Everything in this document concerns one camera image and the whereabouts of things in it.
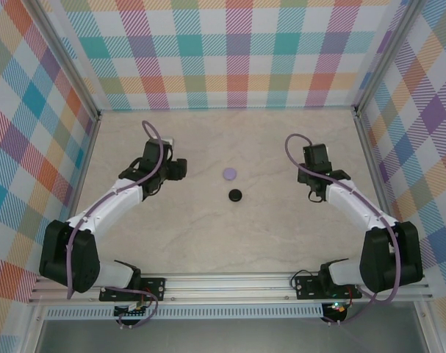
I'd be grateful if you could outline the grey metal panel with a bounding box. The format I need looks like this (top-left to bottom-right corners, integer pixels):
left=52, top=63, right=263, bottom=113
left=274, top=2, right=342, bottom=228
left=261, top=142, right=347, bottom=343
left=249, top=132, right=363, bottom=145
left=35, top=318, right=429, bottom=353

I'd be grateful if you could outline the right gripper thin black wire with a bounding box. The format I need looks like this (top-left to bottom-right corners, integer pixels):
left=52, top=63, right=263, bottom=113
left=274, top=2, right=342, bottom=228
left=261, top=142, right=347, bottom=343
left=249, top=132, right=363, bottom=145
left=306, top=186, right=325, bottom=204

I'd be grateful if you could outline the right aluminium side rail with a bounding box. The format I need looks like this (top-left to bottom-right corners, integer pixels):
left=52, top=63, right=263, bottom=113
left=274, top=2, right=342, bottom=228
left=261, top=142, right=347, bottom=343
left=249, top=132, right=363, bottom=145
left=353, top=112, right=407, bottom=273

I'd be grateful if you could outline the aluminium side rail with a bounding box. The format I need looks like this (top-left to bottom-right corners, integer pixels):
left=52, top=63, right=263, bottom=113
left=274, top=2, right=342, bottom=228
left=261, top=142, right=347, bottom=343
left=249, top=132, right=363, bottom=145
left=51, top=112, right=103, bottom=277
left=353, top=112, right=407, bottom=273

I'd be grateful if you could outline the left aluminium side rail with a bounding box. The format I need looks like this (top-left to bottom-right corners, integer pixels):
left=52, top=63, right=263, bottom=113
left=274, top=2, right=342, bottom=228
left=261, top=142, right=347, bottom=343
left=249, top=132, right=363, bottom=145
left=51, top=112, right=103, bottom=277

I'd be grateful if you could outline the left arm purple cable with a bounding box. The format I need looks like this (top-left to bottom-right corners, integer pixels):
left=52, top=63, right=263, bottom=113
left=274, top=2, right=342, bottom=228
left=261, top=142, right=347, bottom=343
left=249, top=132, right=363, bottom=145
left=66, top=120, right=165, bottom=330

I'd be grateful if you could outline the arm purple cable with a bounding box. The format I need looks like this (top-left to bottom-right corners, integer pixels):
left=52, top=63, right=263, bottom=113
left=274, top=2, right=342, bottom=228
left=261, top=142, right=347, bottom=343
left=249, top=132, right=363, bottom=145
left=66, top=120, right=165, bottom=330
left=284, top=132, right=402, bottom=327

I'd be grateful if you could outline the left aluminium frame post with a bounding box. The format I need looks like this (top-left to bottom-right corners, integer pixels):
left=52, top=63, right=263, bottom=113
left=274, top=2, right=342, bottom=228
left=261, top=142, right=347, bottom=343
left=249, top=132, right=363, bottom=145
left=33, top=0, right=102, bottom=121

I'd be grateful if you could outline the aluminium frame post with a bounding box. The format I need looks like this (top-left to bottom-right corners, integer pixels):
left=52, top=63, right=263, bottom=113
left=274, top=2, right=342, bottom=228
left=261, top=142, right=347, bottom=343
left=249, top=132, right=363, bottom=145
left=353, top=0, right=429, bottom=118
left=33, top=0, right=102, bottom=121

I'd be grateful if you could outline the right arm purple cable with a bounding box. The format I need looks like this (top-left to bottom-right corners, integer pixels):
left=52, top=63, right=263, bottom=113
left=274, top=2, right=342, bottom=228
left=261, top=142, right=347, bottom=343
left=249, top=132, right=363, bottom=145
left=284, top=132, right=402, bottom=327

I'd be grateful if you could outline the right aluminium frame post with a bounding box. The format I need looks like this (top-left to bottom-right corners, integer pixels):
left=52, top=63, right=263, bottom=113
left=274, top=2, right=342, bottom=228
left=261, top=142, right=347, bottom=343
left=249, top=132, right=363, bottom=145
left=353, top=0, right=429, bottom=118

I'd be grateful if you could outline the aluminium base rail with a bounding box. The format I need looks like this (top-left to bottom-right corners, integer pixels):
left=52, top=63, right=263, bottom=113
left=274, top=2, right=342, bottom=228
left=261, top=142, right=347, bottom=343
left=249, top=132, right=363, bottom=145
left=28, top=274, right=435, bottom=304

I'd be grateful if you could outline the slotted grey cable duct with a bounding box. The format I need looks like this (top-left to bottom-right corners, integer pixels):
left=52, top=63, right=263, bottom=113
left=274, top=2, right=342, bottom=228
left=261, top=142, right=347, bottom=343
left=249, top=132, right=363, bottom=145
left=45, top=307, right=325, bottom=320

